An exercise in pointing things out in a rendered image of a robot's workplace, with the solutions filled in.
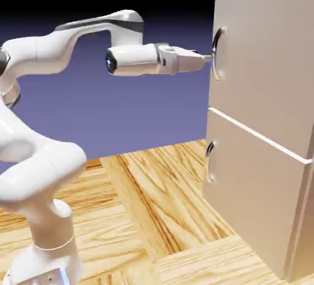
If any large beige cabinet door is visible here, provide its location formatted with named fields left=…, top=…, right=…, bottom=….
left=207, top=0, right=314, bottom=165

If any long curved metal handle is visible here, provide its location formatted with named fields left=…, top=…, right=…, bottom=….
left=211, top=27, right=226, bottom=81

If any short curved metal handle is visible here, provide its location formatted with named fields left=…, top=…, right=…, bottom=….
left=205, top=140, right=216, bottom=184

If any small beige cabinet door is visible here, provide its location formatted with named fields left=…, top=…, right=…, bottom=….
left=202, top=107, right=313, bottom=280

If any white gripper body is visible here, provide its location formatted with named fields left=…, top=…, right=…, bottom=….
left=173, top=46, right=205, bottom=74

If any beige cabinet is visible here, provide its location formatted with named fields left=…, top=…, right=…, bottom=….
left=202, top=0, right=314, bottom=283

